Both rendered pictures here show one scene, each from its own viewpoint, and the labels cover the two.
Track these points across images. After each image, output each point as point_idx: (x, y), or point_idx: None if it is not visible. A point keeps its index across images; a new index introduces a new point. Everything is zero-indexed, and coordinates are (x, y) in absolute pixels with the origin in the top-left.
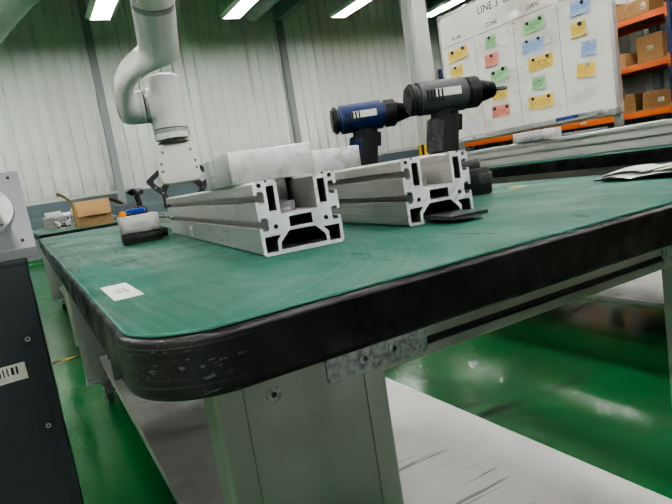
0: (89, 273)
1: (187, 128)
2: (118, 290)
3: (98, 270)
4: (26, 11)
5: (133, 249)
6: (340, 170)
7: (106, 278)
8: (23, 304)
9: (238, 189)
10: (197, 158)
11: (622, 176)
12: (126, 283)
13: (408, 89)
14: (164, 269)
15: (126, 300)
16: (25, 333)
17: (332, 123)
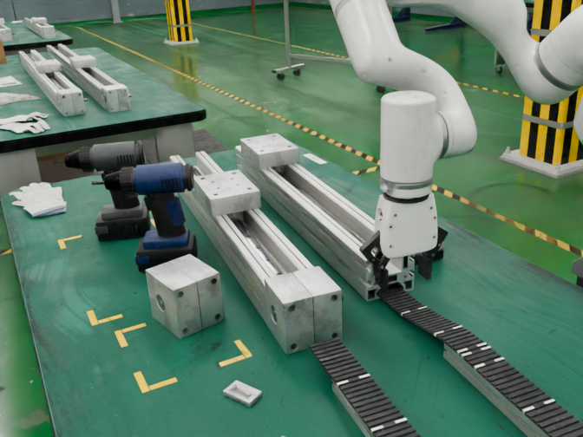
0: (357, 179)
1: (385, 180)
2: (316, 159)
3: (357, 182)
4: (455, 15)
5: None
6: (221, 170)
7: (336, 170)
8: None
9: None
10: (375, 221)
11: (63, 203)
12: (318, 163)
13: (143, 144)
14: (311, 171)
15: (305, 153)
16: None
17: (193, 177)
